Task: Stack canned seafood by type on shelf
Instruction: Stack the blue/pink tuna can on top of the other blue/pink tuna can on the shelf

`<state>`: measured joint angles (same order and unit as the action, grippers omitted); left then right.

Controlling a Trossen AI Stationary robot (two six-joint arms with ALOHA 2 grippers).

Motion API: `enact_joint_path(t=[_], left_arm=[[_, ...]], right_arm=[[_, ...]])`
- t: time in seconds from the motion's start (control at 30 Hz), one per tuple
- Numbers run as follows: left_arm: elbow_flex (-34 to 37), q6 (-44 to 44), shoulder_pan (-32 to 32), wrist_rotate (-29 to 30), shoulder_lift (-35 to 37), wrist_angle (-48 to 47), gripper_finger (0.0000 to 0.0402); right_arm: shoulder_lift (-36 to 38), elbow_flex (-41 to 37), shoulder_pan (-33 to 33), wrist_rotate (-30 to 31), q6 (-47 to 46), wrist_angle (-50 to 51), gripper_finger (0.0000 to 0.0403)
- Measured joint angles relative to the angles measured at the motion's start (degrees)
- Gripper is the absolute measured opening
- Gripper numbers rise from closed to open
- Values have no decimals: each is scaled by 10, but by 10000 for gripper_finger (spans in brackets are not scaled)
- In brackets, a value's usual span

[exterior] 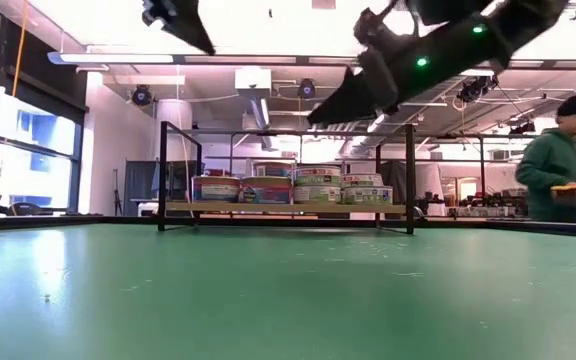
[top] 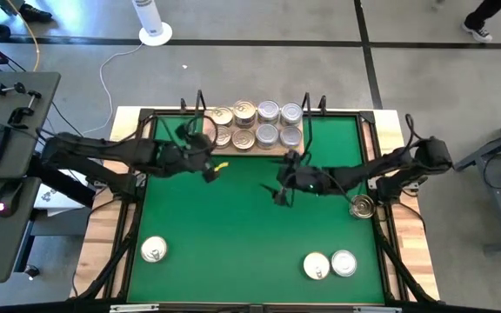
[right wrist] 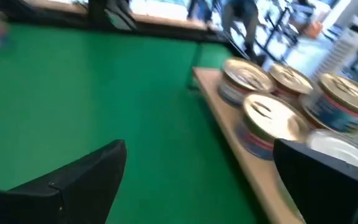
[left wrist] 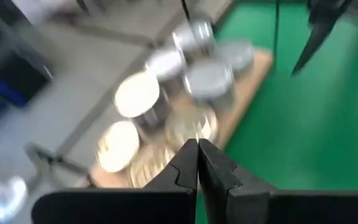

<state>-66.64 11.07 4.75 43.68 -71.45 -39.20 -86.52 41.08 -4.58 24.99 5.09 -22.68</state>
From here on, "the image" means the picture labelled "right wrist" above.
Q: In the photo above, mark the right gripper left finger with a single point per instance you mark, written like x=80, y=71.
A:
x=57, y=199

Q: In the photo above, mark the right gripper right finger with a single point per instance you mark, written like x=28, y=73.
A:
x=328, y=193

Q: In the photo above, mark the green tuna can silver lid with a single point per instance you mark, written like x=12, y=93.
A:
x=337, y=149

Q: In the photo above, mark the wooden shelf board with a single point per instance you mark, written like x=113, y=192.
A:
x=228, y=124

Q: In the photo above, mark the green table mat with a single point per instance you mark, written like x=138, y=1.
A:
x=73, y=93

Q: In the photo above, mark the person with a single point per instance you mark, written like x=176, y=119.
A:
x=244, y=18

